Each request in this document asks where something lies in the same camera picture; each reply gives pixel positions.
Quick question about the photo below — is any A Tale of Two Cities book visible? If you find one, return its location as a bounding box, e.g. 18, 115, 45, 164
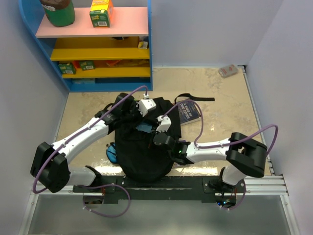
178, 101, 201, 125

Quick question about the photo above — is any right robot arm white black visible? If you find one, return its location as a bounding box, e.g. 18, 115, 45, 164
153, 132, 268, 192

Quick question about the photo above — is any blue shelf unit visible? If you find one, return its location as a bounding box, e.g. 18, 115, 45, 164
19, 0, 153, 92

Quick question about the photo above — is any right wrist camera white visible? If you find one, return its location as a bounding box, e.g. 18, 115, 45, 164
156, 116, 172, 132

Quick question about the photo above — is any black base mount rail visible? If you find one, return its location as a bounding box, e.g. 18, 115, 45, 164
73, 176, 246, 206

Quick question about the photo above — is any grey red packet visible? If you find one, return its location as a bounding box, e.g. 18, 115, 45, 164
218, 64, 239, 78

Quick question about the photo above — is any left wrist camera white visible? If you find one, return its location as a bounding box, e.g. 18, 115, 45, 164
138, 99, 157, 117

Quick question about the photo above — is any purple cable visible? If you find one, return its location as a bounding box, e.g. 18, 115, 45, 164
32, 85, 150, 218
161, 99, 279, 211

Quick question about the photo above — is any small yellow white box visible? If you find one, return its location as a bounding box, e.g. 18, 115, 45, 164
137, 41, 149, 49

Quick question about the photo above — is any green brown bag on shelf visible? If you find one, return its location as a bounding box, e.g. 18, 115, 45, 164
40, 0, 75, 27

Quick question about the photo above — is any green small box left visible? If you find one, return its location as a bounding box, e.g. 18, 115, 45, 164
58, 62, 76, 75

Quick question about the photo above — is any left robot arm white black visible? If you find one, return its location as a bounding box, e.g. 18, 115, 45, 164
30, 93, 155, 194

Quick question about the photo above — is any yellow green box on shelf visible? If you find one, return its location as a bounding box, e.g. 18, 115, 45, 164
89, 0, 113, 28

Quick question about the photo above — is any teal card wallet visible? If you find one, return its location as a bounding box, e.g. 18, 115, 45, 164
136, 122, 153, 133

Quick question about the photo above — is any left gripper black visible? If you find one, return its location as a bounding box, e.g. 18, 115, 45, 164
122, 102, 148, 130

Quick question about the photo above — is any orange snack packet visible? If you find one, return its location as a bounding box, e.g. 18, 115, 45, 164
105, 60, 121, 67

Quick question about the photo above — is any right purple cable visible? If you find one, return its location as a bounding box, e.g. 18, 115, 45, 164
161, 99, 279, 211

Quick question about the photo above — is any black student backpack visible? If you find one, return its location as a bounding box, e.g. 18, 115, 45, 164
105, 93, 215, 183

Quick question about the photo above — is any blue dinosaur pencil case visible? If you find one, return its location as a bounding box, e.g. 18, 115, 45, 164
106, 142, 117, 164

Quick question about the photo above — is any green small box right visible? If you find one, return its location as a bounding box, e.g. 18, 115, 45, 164
79, 60, 95, 71

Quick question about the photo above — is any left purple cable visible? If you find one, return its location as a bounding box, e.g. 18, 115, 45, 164
32, 85, 150, 218

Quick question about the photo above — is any green small box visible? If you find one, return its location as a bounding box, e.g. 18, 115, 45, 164
58, 62, 76, 75
79, 60, 95, 71

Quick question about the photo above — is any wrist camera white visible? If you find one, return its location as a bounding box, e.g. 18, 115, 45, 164
138, 99, 157, 117
156, 116, 172, 132

